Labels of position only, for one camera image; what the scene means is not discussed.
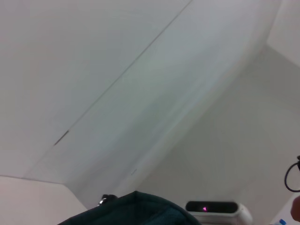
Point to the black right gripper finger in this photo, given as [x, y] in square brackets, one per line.
[109, 197]

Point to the dark teal insulated lunch bag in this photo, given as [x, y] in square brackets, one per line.
[140, 211]

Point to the clear water bottle blue cap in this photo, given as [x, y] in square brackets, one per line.
[281, 222]

